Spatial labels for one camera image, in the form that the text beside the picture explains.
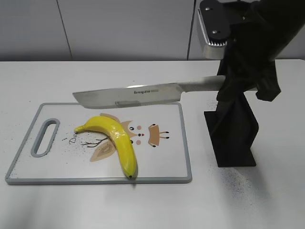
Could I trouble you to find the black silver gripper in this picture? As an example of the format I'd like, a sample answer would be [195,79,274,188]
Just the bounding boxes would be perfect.
[197,0,305,102]

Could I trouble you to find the black knife stand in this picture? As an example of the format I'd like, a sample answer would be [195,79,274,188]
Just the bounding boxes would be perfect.
[204,94,259,167]

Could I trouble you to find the white grey-rimmed cutting board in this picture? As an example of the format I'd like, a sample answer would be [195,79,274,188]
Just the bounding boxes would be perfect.
[5,103,192,185]

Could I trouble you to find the white-handled kitchen knife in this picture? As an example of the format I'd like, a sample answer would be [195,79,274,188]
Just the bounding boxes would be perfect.
[72,75,225,109]

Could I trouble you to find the yellow plastic banana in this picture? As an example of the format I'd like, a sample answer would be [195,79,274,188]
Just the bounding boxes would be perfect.
[74,116,137,179]

